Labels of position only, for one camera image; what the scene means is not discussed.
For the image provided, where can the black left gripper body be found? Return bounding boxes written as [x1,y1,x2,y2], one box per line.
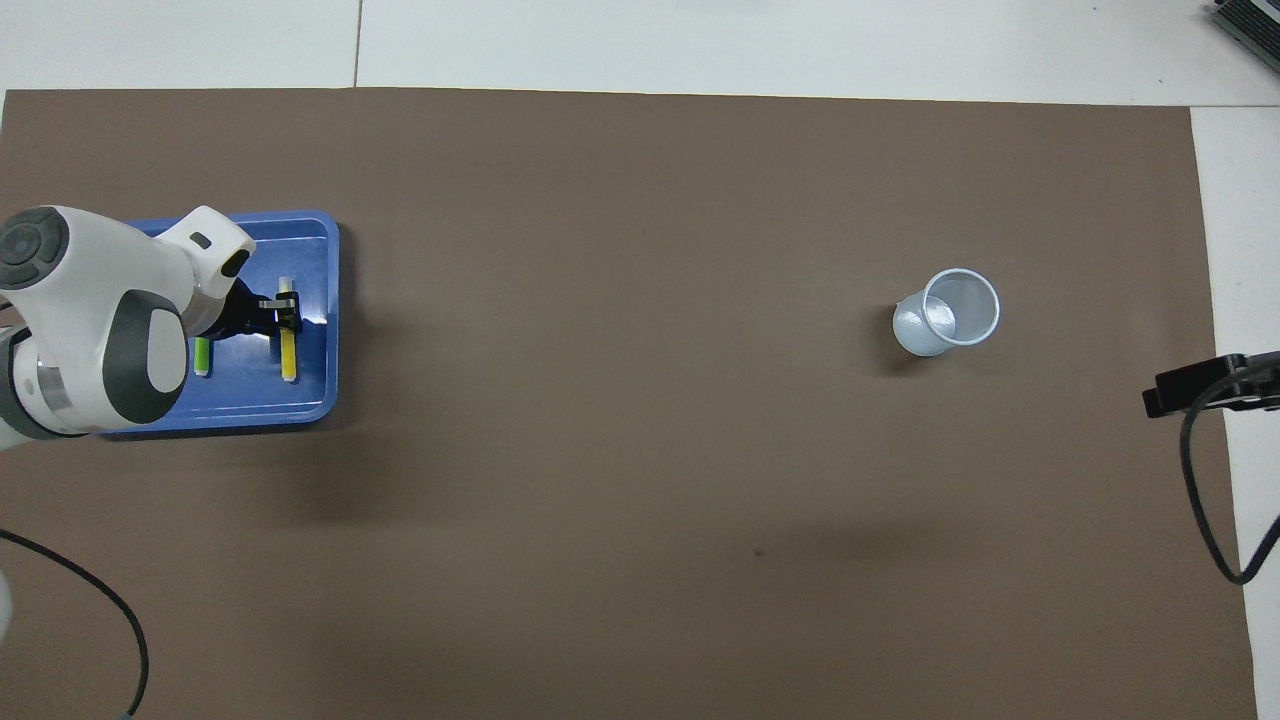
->
[210,280,273,339]

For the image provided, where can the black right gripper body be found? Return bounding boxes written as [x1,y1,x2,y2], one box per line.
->
[1225,352,1280,411]

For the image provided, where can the yellow marker pen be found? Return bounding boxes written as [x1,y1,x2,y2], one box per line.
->
[278,276,299,383]

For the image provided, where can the blue plastic tray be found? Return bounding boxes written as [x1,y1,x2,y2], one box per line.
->
[100,210,341,437]

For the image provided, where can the clear plastic cup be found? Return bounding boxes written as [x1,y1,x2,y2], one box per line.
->
[892,268,1001,358]

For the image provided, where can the grey ribbed device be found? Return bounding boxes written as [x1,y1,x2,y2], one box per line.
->
[1205,0,1280,61]

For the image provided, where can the brown paper table mat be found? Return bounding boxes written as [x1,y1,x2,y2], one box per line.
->
[0,88,1259,720]

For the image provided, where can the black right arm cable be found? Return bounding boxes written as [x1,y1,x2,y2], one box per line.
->
[1180,370,1280,587]

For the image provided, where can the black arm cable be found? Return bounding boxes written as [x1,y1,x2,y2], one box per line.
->
[0,528,151,719]
[1180,370,1280,587]

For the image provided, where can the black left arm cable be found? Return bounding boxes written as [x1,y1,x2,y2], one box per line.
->
[0,528,151,719]

